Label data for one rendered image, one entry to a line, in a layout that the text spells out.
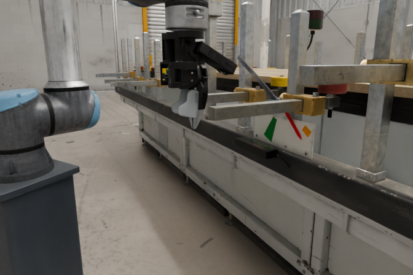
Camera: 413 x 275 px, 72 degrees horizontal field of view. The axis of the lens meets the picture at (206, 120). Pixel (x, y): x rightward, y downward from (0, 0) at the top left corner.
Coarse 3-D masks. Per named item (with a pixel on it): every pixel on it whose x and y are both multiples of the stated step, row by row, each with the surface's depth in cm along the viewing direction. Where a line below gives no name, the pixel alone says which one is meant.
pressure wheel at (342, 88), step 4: (332, 84) 81; (336, 84) 81; (340, 84) 81; (344, 84) 81; (320, 88) 84; (324, 88) 83; (328, 88) 82; (332, 88) 81; (336, 88) 81; (340, 88) 81; (344, 88) 82; (320, 92) 84; (324, 92) 83; (328, 92) 82; (332, 92) 82; (336, 92) 81; (340, 92) 81; (344, 92) 82; (328, 96) 85; (332, 96) 84; (328, 112) 86; (328, 116) 87
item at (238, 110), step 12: (324, 96) 86; (336, 96) 86; (216, 108) 65; (228, 108) 67; (240, 108) 69; (252, 108) 70; (264, 108) 72; (276, 108) 74; (288, 108) 76; (300, 108) 78
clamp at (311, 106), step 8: (280, 96) 86; (288, 96) 83; (296, 96) 80; (304, 96) 78; (320, 96) 78; (304, 104) 78; (312, 104) 75; (320, 104) 77; (296, 112) 81; (304, 112) 78; (312, 112) 76; (320, 112) 77
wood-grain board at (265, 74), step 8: (216, 72) 158; (256, 72) 155; (264, 72) 155; (272, 72) 155; (280, 72) 155; (264, 80) 123; (352, 88) 87; (360, 88) 85; (368, 88) 82; (400, 88) 75; (408, 88) 73; (400, 96) 75; (408, 96) 73
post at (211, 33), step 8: (208, 24) 121; (216, 24) 122; (208, 32) 122; (216, 32) 123; (208, 40) 123; (216, 40) 123; (216, 48) 124; (208, 72) 125; (208, 80) 126; (208, 88) 127; (208, 104) 128; (208, 112) 129
